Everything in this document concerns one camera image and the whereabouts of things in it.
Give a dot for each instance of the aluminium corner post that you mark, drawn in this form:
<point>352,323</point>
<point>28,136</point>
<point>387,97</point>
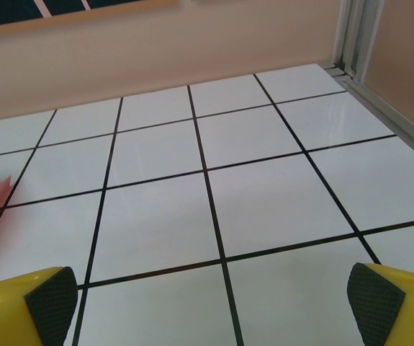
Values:
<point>354,36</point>

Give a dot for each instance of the aluminium side rail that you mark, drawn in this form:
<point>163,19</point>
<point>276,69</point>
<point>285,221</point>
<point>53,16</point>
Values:
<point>390,115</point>

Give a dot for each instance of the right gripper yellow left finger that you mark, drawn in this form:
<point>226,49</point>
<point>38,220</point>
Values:
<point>16,313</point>

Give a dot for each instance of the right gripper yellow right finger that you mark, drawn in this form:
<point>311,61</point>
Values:
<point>401,310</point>

